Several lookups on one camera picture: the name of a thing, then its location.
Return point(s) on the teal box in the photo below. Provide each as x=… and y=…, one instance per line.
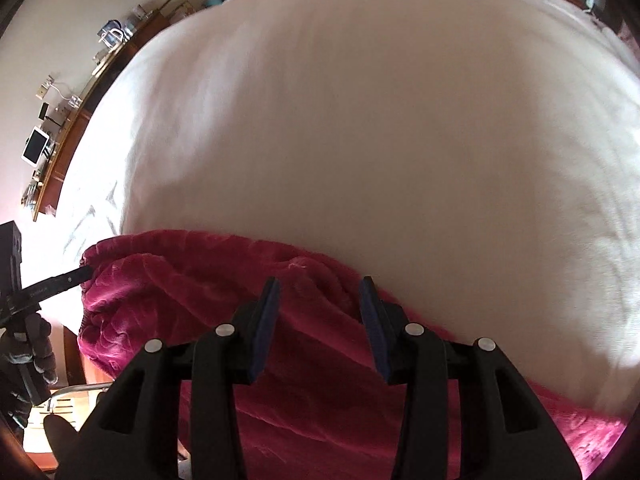
x=215, y=0

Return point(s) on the white duvet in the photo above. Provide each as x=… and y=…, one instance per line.
x=350, y=135

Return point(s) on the red fleece towel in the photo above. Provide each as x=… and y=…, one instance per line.
x=310, y=410

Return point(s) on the white wall plug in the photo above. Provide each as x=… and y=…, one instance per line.
x=44, y=87

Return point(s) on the white tablet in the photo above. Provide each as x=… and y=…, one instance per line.
x=35, y=146

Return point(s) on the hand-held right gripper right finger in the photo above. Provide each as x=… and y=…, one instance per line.
x=374, y=325

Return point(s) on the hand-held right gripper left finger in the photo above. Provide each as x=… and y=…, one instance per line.
x=267, y=320

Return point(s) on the person's left hand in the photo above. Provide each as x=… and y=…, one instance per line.
x=30, y=360

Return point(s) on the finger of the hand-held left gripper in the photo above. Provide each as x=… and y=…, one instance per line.
x=60, y=282

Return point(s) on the wooden wall shelf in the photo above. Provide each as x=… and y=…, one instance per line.
x=75, y=125

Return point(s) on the metal chair frame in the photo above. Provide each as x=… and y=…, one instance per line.
x=75, y=391

